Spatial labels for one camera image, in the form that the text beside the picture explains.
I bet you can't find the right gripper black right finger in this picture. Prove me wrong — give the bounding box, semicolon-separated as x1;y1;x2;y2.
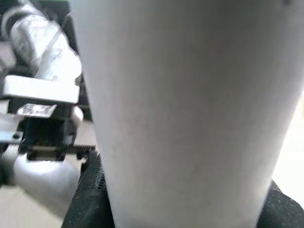
257;180;304;228

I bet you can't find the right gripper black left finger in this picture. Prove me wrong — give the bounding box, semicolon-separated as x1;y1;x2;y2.
62;152;117;228

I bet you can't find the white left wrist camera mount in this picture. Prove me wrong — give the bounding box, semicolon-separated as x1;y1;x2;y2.
0;75;84;130

